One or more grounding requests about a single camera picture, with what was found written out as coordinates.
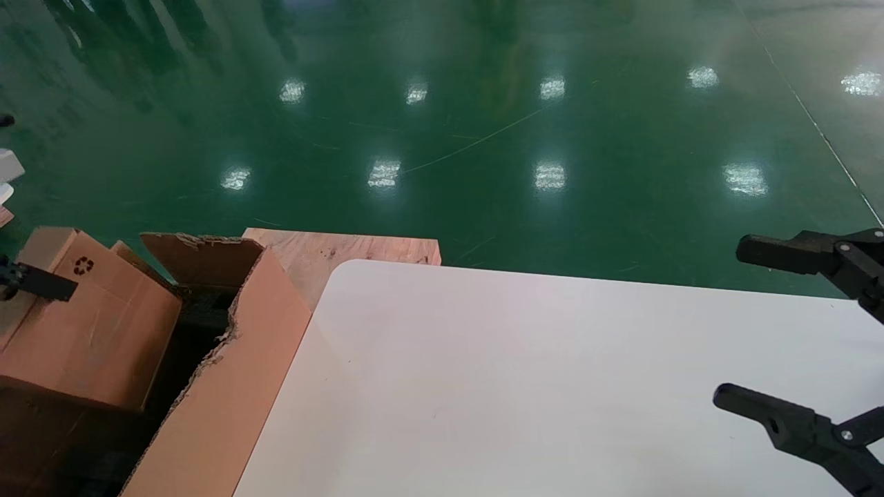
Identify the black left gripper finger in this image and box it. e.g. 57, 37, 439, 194
0, 255, 79, 303

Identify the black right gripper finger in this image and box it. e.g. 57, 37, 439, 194
735, 229, 884, 325
713, 384, 884, 497

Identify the small cardboard box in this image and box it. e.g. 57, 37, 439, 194
0, 226, 184, 413

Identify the large brown cardboard box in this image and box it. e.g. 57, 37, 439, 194
0, 233, 314, 497

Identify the wooden pallet board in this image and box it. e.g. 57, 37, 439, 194
242, 227, 442, 311

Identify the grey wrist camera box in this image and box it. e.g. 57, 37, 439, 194
0, 148, 26, 184

